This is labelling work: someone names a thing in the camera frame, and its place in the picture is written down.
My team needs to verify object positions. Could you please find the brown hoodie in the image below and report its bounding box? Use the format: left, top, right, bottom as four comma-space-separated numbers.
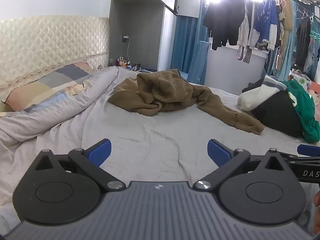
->
108, 69, 265, 135

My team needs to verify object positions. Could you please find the blue and white jacket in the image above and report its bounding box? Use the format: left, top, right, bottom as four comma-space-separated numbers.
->
249, 0, 280, 52

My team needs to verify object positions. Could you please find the striped hanging garment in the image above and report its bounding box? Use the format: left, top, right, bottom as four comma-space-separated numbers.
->
236, 45, 254, 63

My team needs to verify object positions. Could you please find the green garment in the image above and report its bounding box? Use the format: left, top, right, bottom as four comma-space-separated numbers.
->
282, 79, 320, 143

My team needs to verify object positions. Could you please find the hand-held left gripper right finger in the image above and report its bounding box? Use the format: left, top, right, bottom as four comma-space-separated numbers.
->
192, 139, 285, 192

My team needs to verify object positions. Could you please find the light blue hanging cloth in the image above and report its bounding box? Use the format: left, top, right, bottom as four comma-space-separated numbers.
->
265, 2, 298, 80

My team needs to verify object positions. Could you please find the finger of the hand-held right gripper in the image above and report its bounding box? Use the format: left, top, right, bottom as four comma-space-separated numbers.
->
277, 144, 320, 165

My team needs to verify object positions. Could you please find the black garment pile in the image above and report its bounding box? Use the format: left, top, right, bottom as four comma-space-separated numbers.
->
241, 79, 304, 138

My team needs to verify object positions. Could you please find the blue curtain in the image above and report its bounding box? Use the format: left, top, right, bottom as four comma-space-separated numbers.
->
171, 0, 210, 77

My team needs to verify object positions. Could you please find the white charging cable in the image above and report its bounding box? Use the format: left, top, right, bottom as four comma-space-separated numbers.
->
125, 38, 133, 67

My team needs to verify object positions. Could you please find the pale dotted duvet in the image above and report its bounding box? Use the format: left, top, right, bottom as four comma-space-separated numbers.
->
0, 66, 137, 228

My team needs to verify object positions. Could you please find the patchwork pillow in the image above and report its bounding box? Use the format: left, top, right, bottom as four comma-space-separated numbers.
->
5, 61, 95, 112

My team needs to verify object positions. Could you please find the blue covered chair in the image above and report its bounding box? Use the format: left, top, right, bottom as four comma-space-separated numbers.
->
179, 40, 210, 85

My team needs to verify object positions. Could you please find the cream quilted headboard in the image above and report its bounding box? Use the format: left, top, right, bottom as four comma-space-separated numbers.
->
0, 17, 110, 105

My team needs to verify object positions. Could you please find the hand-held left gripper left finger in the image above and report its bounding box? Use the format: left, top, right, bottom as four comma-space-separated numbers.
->
34, 139, 127, 191

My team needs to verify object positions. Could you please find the black hanging jacket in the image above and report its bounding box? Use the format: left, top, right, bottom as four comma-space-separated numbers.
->
203, 0, 248, 51

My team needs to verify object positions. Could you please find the white patterned hanging garment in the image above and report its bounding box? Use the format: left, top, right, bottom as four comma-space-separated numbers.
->
237, 0, 255, 48

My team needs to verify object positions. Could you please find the thin black hanging garment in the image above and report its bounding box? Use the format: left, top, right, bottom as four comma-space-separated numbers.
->
295, 17, 312, 68

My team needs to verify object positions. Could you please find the person's right hand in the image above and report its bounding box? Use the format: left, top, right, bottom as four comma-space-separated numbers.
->
314, 191, 320, 233

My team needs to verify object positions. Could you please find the beige hanging garment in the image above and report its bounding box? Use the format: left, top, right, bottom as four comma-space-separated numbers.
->
276, 0, 294, 30

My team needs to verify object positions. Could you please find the white and grey garment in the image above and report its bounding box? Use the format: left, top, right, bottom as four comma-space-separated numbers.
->
237, 74, 288, 112

